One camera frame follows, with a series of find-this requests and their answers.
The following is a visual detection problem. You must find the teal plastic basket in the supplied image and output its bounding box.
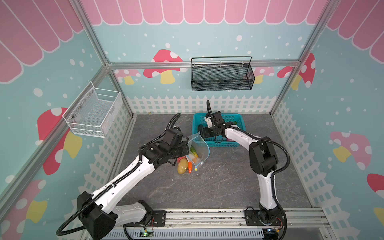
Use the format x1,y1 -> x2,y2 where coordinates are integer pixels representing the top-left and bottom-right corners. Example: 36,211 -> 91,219
192,113 -> 246,148

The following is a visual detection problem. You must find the yellow potato toy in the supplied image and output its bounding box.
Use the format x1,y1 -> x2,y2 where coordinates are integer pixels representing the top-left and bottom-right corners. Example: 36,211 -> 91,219
177,160 -> 189,175

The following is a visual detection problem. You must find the clear zip top bag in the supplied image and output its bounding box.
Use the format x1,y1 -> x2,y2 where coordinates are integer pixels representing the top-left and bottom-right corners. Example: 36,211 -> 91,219
176,132 -> 210,175

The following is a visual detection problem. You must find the orange carrot toy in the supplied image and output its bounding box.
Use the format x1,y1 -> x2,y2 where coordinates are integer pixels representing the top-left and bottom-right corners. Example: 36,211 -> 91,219
188,162 -> 194,174

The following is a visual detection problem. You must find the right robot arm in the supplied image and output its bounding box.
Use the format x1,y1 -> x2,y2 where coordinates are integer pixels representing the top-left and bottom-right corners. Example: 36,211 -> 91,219
198,110 -> 290,225

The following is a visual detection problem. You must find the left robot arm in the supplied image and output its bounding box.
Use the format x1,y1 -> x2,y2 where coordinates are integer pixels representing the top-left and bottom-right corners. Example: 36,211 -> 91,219
56,127 -> 190,240

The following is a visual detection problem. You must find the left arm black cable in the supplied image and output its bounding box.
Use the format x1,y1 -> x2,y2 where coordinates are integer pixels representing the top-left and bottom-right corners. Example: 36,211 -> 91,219
56,112 -> 182,237

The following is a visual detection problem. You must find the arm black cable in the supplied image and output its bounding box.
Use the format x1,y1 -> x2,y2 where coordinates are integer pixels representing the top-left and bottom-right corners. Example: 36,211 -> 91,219
206,99 -> 291,217
56,112 -> 182,237

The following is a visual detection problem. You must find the black mesh wall basket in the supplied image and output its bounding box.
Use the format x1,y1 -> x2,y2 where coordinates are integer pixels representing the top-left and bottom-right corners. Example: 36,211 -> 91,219
191,56 -> 256,92

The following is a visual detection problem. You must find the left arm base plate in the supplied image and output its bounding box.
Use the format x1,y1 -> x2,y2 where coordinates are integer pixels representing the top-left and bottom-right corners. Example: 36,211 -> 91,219
125,211 -> 167,227

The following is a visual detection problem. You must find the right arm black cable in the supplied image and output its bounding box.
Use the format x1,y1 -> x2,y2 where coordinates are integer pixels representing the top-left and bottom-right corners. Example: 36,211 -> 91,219
206,99 -> 291,217

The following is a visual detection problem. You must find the white wire wall basket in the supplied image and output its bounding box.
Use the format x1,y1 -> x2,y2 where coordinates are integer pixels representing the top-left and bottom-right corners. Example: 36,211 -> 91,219
63,82 -> 123,138

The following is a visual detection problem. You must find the aluminium front rail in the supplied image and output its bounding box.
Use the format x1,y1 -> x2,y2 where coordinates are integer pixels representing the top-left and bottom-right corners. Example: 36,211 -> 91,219
82,206 -> 331,230

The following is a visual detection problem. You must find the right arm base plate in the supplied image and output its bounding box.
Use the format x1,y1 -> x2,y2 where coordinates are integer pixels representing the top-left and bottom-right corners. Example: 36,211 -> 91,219
244,208 -> 286,227

